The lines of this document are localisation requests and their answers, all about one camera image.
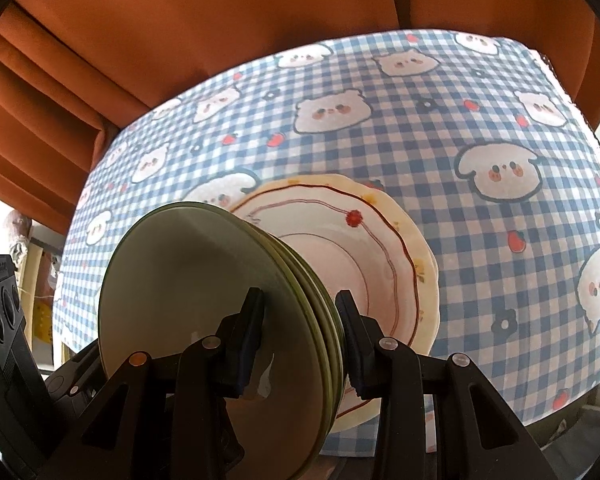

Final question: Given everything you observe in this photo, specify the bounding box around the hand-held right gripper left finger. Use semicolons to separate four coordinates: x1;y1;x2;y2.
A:
37;287;266;480

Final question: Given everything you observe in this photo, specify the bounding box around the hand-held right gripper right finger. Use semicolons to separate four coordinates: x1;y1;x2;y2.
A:
334;289;548;480

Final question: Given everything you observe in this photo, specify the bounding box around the large scalloped yellow floral plate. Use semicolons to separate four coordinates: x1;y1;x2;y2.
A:
280;174;442;433

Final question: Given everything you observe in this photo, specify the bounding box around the small red-rimmed floral plate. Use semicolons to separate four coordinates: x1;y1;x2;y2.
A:
227;182;422;417

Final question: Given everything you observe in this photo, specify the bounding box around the deep yellow floral plate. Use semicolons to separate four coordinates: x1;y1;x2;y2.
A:
257;174;438;433

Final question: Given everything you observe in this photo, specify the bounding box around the pale wrapped bundle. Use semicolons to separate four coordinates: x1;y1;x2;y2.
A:
7;210;33;256

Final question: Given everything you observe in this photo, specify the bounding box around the blue checked cartoon tablecloth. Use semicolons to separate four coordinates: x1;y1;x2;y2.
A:
52;30;600;456

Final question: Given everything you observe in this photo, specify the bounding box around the orange curtain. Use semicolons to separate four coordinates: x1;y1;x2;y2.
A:
0;0;600;236

